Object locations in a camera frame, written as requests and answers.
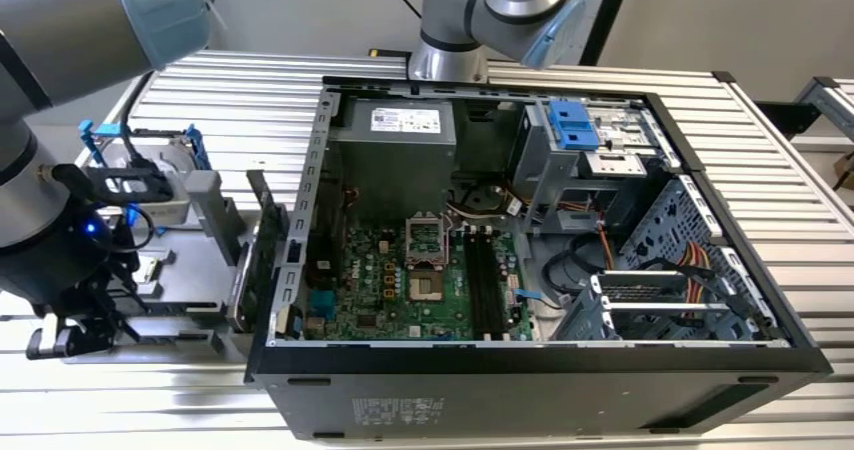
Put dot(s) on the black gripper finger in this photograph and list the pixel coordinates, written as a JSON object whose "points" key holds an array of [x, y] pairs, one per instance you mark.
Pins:
{"points": [[110, 315], [57, 340]]}

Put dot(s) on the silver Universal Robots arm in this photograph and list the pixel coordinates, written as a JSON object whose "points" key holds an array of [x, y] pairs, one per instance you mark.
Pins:
{"points": [[61, 35]]}

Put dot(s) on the black RAM slot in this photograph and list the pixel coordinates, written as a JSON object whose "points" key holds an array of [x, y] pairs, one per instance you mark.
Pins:
{"points": [[494, 280], [477, 280]]}

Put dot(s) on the silver CPU chip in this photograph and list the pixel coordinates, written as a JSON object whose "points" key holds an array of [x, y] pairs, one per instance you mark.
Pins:
{"points": [[150, 270]]}

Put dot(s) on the grey plastic parts rack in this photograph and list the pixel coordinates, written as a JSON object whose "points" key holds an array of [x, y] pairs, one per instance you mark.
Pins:
{"points": [[194, 280]]}

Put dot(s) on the green graphics card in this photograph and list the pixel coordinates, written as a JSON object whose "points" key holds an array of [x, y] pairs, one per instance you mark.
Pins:
{"points": [[263, 250]]}

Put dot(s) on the hard disk in blue carrier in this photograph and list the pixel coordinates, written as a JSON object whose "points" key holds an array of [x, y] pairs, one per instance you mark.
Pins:
{"points": [[177, 157]]}

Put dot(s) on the CPU socket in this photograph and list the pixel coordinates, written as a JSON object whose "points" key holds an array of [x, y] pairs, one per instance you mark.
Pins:
{"points": [[428, 285]]}

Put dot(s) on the green motherboard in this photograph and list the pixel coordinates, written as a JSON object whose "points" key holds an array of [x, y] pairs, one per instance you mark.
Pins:
{"points": [[434, 320]]}

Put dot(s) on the grey power supply unit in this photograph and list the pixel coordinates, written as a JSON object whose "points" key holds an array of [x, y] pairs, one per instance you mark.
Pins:
{"points": [[394, 170]]}

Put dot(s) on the black open PC case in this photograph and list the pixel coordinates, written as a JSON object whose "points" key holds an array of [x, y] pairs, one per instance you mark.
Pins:
{"points": [[468, 400]]}

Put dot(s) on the round black case speaker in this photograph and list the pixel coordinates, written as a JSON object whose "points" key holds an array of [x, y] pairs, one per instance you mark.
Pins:
{"points": [[482, 201]]}

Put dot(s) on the blue plastic drive latch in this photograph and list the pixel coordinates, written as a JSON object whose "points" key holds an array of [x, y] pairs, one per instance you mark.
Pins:
{"points": [[570, 125]]}

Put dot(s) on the grey metal disk bay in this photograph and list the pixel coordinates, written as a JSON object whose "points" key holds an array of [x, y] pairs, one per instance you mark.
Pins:
{"points": [[641, 282]]}

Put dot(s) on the black table end cap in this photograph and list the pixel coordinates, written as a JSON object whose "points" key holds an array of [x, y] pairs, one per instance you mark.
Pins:
{"points": [[724, 77]]}

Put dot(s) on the brown cardboard box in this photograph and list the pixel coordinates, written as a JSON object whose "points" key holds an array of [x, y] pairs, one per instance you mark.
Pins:
{"points": [[845, 170]]}

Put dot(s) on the aluminium slat side table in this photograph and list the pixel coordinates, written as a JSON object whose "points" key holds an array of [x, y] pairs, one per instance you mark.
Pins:
{"points": [[831, 105]]}

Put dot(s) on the silver camera in black mount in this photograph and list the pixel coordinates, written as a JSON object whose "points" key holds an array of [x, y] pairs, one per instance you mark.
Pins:
{"points": [[167, 205]]}

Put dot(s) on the black vertical frame post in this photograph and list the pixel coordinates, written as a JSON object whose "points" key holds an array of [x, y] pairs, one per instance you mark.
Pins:
{"points": [[610, 15]]}

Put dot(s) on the black table connector bracket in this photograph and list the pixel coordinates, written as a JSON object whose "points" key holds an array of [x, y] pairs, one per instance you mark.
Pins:
{"points": [[788, 117]]}

